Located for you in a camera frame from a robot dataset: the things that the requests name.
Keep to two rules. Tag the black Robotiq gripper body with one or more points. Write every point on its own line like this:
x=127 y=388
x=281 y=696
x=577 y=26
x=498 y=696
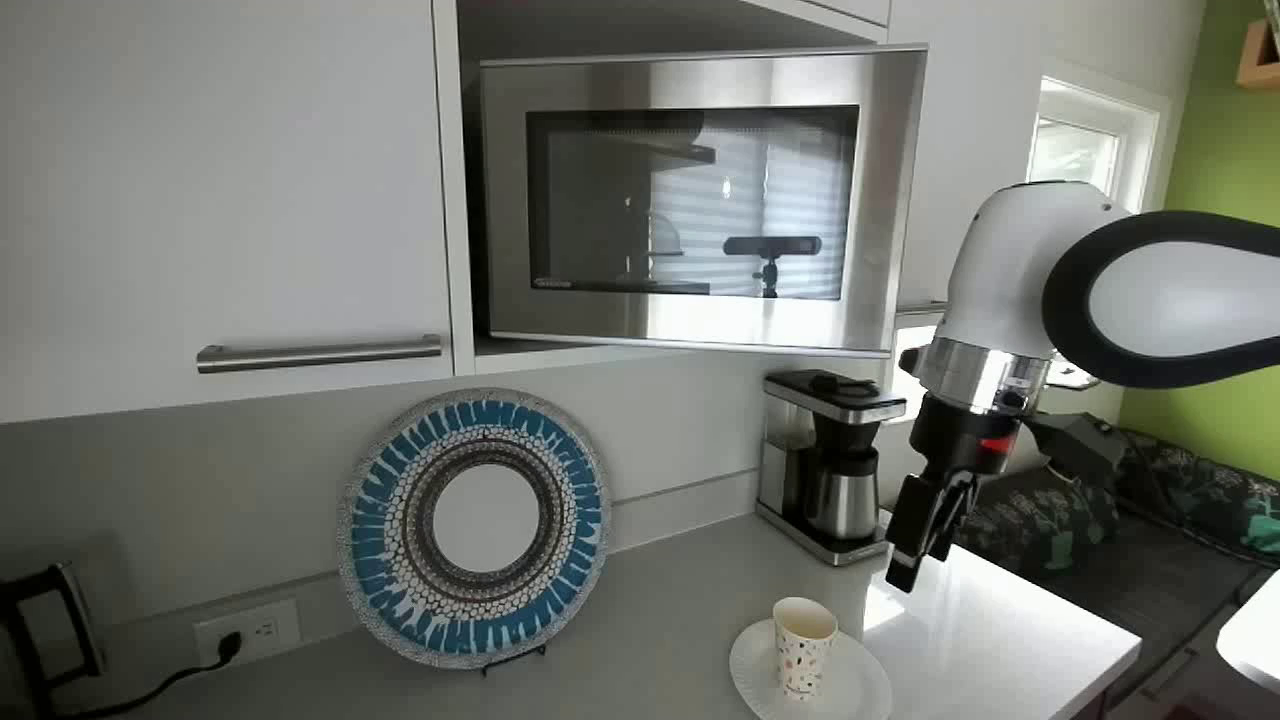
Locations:
x=955 y=447

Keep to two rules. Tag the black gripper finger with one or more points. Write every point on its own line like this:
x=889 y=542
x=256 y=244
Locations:
x=911 y=542
x=955 y=521

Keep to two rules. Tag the stainless steel microwave door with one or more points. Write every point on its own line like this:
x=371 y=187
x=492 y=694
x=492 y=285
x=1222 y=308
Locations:
x=693 y=83

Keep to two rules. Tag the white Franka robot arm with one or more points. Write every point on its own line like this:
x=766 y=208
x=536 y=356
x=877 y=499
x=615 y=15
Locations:
x=1013 y=254

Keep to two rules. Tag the white cabinet door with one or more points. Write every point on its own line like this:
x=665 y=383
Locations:
x=203 y=175
x=975 y=161

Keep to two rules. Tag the black steel coffee maker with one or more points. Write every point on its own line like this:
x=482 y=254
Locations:
x=843 y=495

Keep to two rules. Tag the white dotted paper cup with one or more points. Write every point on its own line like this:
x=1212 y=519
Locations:
x=807 y=655

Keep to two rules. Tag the white saucer plate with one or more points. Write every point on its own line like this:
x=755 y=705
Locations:
x=852 y=686

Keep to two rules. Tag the dark floral cushion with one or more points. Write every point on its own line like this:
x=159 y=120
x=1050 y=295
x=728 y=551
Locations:
x=1187 y=485

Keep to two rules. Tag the white framed window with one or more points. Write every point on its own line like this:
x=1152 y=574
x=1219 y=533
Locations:
x=1081 y=144

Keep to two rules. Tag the blue patterned decorative plate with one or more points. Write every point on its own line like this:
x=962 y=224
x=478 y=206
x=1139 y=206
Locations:
x=387 y=533

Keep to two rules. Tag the wooden wall picture frame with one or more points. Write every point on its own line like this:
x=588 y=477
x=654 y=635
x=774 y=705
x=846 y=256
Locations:
x=1262 y=72

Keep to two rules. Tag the white wall power outlet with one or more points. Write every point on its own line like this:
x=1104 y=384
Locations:
x=272 y=626

